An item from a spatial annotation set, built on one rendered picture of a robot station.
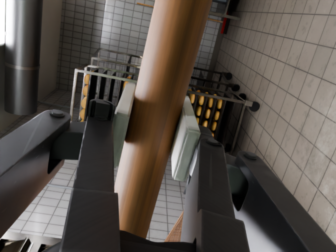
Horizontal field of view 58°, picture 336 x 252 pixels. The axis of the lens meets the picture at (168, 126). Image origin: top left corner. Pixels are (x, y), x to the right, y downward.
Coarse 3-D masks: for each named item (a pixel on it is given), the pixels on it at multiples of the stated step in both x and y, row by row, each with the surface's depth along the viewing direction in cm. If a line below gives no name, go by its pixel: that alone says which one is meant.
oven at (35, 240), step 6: (6, 234) 205; (12, 234) 206; (18, 234) 207; (24, 234) 208; (30, 234) 209; (6, 240) 202; (12, 240) 202; (30, 240) 204; (36, 240) 205; (42, 240) 206; (48, 240) 208; (54, 240) 209; (60, 240) 210; (30, 246) 199; (36, 246) 201; (42, 246) 205
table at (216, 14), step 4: (228, 0) 404; (220, 4) 448; (224, 4) 421; (228, 4) 406; (216, 8) 472; (220, 8) 443; (224, 8) 417; (212, 12) 407; (216, 12) 407; (220, 12) 438; (224, 12) 413; (220, 16) 476; (224, 16) 410; (228, 16) 410; (232, 16) 410
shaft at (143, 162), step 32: (160, 0) 16; (192, 0) 15; (160, 32) 16; (192, 32) 16; (160, 64) 16; (192, 64) 17; (160, 96) 17; (128, 128) 18; (160, 128) 17; (128, 160) 18; (160, 160) 18; (128, 192) 19; (128, 224) 20
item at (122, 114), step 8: (128, 88) 19; (128, 96) 18; (120, 104) 16; (128, 104) 16; (120, 112) 15; (128, 112) 15; (120, 120) 15; (128, 120) 16; (120, 128) 15; (120, 136) 15; (120, 144) 15; (120, 152) 15
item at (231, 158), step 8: (200, 128) 18; (200, 136) 17; (208, 136) 17; (192, 160) 15; (232, 160) 15; (192, 168) 15; (232, 168) 14; (232, 176) 14; (240, 176) 14; (232, 184) 14; (240, 184) 14; (232, 192) 14; (240, 192) 14
